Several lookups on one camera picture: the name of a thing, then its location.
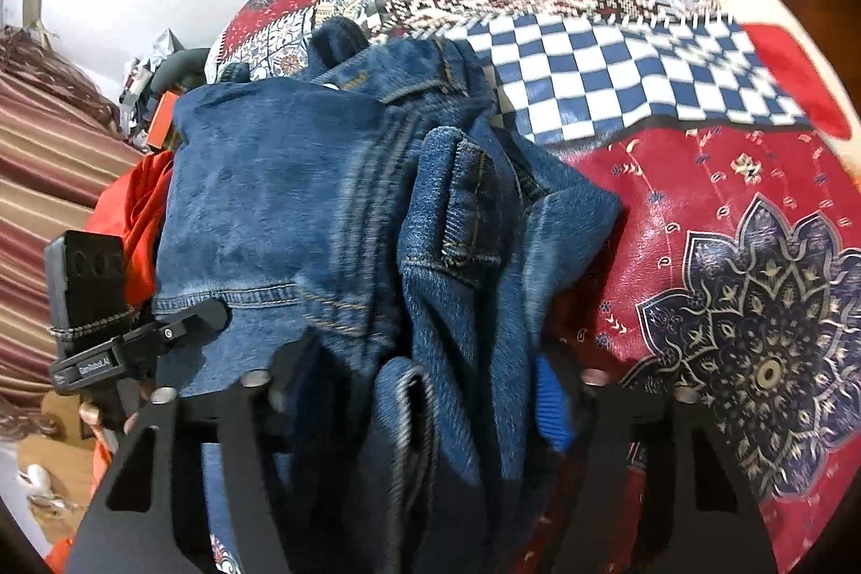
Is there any striped red curtain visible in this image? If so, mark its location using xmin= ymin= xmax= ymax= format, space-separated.
xmin=2 ymin=26 xmax=142 ymax=440

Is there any person's left hand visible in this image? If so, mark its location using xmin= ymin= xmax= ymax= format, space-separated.
xmin=79 ymin=379 xmax=152 ymax=433

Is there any patchwork patterned bedspread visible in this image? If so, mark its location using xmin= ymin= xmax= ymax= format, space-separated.
xmin=207 ymin=0 xmax=859 ymax=572

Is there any red orange garment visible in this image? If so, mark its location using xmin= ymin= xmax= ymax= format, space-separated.
xmin=84 ymin=152 xmax=174 ymax=307

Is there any blue denim jacket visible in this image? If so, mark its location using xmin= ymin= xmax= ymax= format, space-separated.
xmin=153 ymin=17 xmax=620 ymax=572

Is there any dark green bag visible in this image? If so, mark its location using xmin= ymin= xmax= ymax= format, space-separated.
xmin=149 ymin=48 xmax=209 ymax=95

